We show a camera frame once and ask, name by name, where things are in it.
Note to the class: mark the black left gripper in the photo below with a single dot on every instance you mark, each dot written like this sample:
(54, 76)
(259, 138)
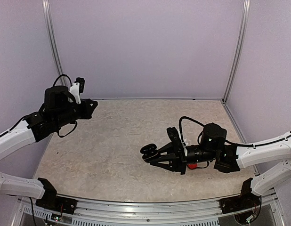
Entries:
(87, 111)

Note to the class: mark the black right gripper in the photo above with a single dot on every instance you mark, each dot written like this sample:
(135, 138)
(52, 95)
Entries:
(178, 164)

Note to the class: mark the black earbud charging case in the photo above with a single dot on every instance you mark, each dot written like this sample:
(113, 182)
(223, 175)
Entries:
(149, 152)

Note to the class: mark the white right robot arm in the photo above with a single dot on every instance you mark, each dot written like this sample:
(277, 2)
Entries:
(227, 157)

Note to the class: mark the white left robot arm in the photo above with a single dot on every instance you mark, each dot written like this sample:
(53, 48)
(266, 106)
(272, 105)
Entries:
(62, 106)

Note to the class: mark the red round object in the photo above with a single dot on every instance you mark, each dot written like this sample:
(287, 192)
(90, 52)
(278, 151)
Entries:
(192, 166)

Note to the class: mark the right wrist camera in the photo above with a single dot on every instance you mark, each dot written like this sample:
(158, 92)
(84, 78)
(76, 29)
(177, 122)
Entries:
(175, 139)

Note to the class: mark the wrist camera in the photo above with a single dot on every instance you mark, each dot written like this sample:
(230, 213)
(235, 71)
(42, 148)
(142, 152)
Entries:
(175, 139)
(76, 89)

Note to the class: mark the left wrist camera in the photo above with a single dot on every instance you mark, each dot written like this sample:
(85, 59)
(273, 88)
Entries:
(76, 89)

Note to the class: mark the left aluminium frame post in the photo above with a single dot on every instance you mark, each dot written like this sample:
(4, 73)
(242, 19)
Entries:
(51, 36)

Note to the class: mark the aluminium frame post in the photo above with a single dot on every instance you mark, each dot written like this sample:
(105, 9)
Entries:
(51, 36)
(238, 50)

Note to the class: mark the front aluminium rail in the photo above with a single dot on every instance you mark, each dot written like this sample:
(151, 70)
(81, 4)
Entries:
(182, 205)

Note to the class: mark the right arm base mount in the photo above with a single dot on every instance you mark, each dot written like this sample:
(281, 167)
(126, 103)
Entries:
(239, 202)

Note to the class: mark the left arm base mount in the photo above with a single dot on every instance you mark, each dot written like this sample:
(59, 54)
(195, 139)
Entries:
(58, 204)

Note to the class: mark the right aluminium frame post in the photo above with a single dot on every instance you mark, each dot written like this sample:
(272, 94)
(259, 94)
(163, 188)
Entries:
(238, 50)

